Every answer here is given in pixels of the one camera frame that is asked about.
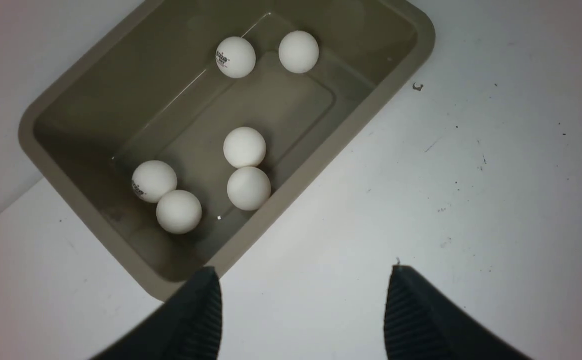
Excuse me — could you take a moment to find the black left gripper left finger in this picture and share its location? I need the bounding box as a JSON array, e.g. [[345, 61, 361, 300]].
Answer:
[[93, 266, 223, 360]]

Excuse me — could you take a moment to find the tan plastic storage bin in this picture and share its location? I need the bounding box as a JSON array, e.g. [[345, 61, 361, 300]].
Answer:
[[18, 0, 436, 301]]

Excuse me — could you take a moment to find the white ball with red logo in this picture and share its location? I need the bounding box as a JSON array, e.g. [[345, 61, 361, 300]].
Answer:
[[156, 189, 202, 235]]

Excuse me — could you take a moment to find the white ball with black mark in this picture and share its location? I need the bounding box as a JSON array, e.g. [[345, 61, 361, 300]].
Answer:
[[131, 160, 177, 204]]

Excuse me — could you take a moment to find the white plain ping-pong ball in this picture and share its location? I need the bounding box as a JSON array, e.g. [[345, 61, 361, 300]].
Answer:
[[227, 166, 272, 211]]

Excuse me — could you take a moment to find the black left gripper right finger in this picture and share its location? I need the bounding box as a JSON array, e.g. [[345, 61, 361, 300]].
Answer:
[[384, 265, 527, 360]]

